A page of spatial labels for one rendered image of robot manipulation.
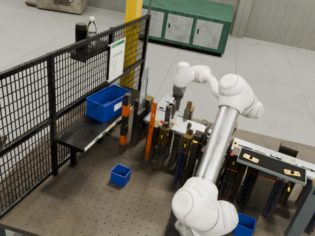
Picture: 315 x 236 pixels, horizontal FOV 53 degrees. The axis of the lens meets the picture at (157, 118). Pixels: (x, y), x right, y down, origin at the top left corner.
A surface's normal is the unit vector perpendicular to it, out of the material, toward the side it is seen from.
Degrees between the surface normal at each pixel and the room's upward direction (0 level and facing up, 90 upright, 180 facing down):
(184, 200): 54
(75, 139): 0
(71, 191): 0
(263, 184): 90
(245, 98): 73
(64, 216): 0
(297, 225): 90
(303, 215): 90
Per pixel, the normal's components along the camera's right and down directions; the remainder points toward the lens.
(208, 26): -0.22, 0.48
